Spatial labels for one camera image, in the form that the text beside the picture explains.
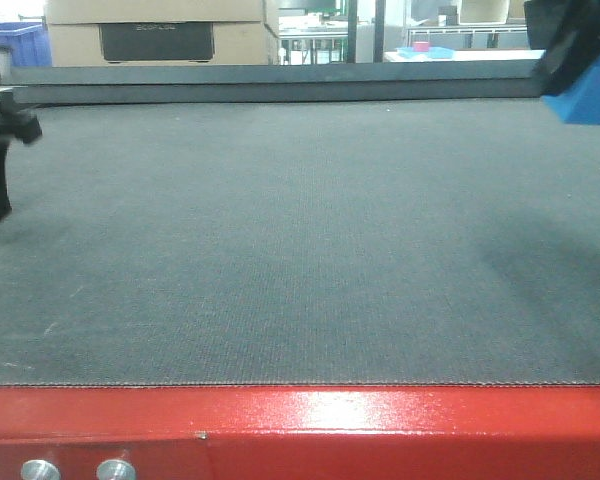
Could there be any blue toy block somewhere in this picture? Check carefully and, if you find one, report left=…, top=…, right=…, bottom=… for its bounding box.
left=542, top=57, right=600, bottom=125

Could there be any pink block on tray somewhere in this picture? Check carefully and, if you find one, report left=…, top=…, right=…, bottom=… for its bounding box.
left=412, top=41, right=430, bottom=52

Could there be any dark grey conveyor belt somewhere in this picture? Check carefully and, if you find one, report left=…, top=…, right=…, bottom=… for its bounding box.
left=0, top=99, right=600, bottom=385

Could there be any blue crate in background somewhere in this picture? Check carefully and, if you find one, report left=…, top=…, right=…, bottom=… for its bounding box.
left=0, top=21, right=52, bottom=67

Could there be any large cardboard box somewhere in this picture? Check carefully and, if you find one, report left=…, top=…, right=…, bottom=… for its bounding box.
left=45, top=0, right=279, bottom=67

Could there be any white background table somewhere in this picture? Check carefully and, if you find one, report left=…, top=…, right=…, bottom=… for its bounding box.
left=384, top=47, right=545, bottom=63

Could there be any blue tray on table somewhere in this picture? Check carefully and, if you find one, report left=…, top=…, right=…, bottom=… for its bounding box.
left=396, top=46, right=455, bottom=61

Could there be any left silver bolt head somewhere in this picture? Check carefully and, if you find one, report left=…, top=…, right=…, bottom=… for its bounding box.
left=20, top=459, right=61, bottom=480

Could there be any silver bolt head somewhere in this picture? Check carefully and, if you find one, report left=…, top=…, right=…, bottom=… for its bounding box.
left=20, top=459, right=61, bottom=480
left=96, top=459, right=137, bottom=480

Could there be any right silver bolt head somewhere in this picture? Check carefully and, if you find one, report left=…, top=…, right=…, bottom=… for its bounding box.
left=96, top=459, right=137, bottom=480

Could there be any dark conveyor rear rail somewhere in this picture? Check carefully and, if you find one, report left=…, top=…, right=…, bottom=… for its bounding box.
left=3, top=60, right=539, bottom=105

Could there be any red conveyor frame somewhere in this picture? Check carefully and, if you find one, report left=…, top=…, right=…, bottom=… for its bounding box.
left=0, top=386, right=600, bottom=479

